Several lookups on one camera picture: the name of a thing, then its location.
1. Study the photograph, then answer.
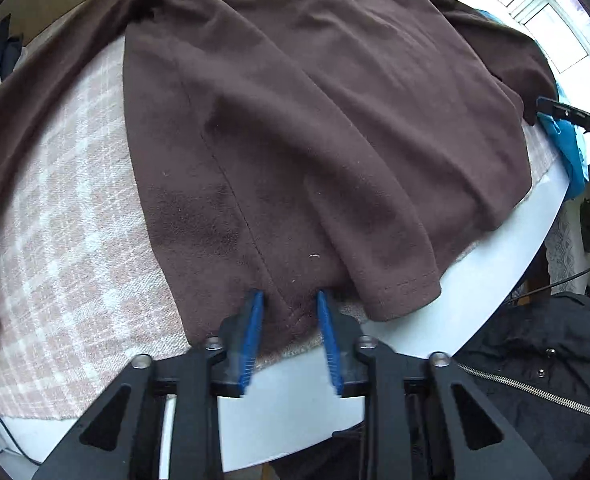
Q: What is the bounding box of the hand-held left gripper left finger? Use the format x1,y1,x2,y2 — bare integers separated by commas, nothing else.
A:
32,289,266,480

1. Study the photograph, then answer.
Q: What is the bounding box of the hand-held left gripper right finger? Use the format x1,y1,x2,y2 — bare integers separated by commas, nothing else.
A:
316,287,556,480

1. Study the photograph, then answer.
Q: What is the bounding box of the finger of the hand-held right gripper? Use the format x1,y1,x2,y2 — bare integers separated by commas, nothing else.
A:
536,96,590,130

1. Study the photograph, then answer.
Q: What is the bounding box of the black zippered jacket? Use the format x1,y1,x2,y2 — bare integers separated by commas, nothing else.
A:
270,291,590,480

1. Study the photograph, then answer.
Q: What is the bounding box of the brown shirt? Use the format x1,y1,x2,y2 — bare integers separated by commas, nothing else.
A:
0,0,558,348

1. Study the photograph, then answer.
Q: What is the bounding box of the pink plaid blanket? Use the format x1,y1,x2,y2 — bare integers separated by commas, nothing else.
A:
0,7,560,421

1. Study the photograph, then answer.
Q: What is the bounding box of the large bay window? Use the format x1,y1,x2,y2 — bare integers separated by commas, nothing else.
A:
387,0,590,77

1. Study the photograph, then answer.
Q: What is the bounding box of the white lace cloth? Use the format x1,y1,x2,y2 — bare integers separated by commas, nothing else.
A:
545,195,590,297

